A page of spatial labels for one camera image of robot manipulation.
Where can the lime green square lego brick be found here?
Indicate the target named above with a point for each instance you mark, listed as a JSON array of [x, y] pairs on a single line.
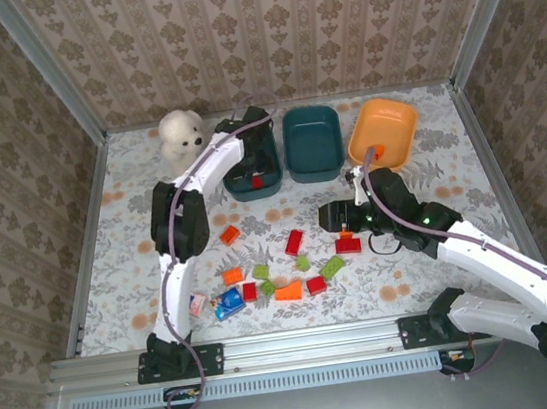
[[261, 270], [267, 287], [303, 262]]

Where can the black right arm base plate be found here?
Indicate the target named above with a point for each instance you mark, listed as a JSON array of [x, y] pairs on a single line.
[[414, 332]]

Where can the red curved-top lego brick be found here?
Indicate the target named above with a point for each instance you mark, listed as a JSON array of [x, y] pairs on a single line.
[[250, 292]]

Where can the red rectangular lego brick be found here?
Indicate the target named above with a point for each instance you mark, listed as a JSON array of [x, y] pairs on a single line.
[[316, 285], [348, 245]]

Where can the orange sloped lego piece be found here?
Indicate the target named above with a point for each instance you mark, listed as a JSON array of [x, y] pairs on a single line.
[[288, 292]]

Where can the white plush bear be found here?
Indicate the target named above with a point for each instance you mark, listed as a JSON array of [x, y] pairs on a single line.
[[179, 136]]

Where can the red long lego brick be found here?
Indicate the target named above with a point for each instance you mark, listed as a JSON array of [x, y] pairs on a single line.
[[294, 242]]

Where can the pink small packet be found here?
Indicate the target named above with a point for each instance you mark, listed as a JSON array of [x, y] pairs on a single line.
[[197, 305]]

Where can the orange rectangular lego brick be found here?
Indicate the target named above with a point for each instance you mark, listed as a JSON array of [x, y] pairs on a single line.
[[230, 234], [232, 276]]

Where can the red smooth sloped lego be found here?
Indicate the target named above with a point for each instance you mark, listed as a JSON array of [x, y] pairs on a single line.
[[256, 182]]

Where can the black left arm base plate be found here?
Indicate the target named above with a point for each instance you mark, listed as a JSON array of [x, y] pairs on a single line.
[[213, 358]]

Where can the aluminium frame rail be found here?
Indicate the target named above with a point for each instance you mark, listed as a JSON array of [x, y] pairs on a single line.
[[312, 343]]

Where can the orange plastic bin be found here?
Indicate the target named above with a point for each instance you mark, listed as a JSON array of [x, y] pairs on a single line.
[[386, 124]]

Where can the dark teal plastic bin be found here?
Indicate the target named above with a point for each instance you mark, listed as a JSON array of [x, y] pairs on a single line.
[[313, 144], [252, 194]]

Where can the lime green long lego brick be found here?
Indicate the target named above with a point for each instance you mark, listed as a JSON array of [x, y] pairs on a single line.
[[332, 267]]

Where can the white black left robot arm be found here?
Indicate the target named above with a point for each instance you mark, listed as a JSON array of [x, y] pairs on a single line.
[[178, 282]]

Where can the aluminium frame post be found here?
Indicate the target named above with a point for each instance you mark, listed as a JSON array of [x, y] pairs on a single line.
[[49, 72], [485, 10]]

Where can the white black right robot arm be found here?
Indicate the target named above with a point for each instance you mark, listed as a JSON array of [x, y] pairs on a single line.
[[495, 314]]

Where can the aluminium side rail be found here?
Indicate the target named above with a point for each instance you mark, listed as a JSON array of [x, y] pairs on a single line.
[[489, 161], [88, 244]]

